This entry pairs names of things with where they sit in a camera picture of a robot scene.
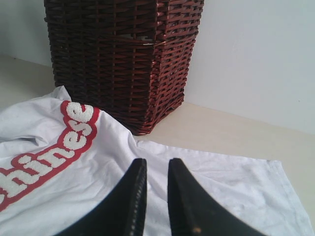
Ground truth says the white t-shirt red lettering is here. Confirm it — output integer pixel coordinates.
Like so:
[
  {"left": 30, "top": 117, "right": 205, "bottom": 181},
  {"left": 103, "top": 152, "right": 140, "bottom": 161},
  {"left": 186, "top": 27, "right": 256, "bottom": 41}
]
[{"left": 0, "top": 87, "right": 314, "bottom": 236}]

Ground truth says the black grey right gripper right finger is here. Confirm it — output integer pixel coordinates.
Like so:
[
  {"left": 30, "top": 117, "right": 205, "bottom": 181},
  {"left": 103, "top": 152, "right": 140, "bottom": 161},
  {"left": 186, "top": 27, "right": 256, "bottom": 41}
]
[{"left": 167, "top": 158, "right": 263, "bottom": 236}]

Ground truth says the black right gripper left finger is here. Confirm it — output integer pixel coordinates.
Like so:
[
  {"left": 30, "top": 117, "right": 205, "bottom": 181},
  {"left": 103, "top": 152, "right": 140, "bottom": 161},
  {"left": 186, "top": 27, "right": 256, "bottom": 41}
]
[{"left": 57, "top": 158, "right": 147, "bottom": 236}]

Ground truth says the dark red wicker basket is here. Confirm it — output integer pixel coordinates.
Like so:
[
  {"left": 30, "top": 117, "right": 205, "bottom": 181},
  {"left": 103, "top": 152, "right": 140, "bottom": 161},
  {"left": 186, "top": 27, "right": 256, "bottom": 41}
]
[{"left": 43, "top": 0, "right": 204, "bottom": 135}]

